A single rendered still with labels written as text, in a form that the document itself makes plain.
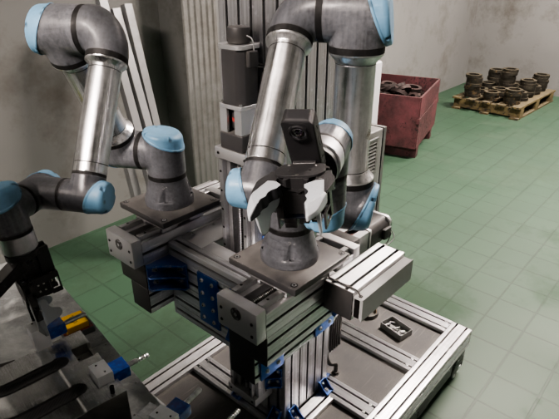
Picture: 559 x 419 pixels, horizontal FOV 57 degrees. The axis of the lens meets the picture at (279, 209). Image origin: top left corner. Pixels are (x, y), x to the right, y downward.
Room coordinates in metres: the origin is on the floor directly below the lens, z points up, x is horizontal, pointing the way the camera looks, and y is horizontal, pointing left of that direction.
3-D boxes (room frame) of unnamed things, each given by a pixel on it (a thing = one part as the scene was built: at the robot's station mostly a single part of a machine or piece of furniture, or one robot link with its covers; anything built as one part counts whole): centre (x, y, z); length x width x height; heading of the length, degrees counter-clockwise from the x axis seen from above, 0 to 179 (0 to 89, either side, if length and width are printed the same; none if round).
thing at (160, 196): (1.45, 0.35, 1.09); 0.15 x 0.15 x 0.10
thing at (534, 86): (6.55, -2.91, 0.23); 1.27 x 0.88 x 0.46; 139
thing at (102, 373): (0.88, 0.36, 0.89); 0.13 x 0.05 x 0.05; 131
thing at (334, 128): (0.84, -0.08, 1.43); 0.11 x 0.08 x 0.09; 164
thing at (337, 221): (0.84, -0.07, 1.34); 0.11 x 0.08 x 0.11; 74
